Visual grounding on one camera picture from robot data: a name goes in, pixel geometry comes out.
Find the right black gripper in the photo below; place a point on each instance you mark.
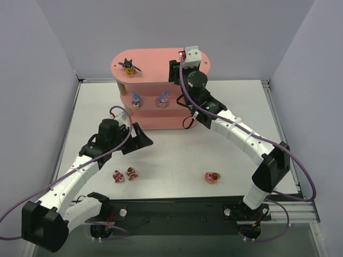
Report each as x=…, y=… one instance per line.
x=174, y=71

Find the pink three-tier shelf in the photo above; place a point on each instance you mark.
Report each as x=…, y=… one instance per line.
x=150, y=84

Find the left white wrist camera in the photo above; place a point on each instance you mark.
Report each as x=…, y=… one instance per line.
x=122, y=117

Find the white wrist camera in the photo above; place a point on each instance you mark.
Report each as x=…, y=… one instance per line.
x=122, y=117
x=190, y=58

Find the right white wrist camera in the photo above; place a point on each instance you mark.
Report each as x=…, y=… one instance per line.
x=190, y=58

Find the purple bunny donut toy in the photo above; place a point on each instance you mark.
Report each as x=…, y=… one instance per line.
x=162, y=101

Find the pink bear strawberry donut toy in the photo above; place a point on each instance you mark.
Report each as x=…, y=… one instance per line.
x=212, y=177

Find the black bat creature toy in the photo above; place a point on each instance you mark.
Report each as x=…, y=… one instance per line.
x=128, y=66

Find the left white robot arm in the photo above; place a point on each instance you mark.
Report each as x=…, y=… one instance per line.
x=48, y=221

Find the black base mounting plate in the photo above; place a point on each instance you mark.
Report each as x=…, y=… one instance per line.
x=204, y=216

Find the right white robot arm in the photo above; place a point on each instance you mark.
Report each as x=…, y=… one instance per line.
x=270, y=158

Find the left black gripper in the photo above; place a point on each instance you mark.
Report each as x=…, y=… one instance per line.
x=134, y=138

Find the strawberry cake bear toy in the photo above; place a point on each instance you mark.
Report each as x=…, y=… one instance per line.
x=131, y=173

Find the red white cake toy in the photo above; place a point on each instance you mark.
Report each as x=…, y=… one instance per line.
x=118, y=177

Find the small purple bunny toy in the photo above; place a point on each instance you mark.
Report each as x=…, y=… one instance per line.
x=136, y=100

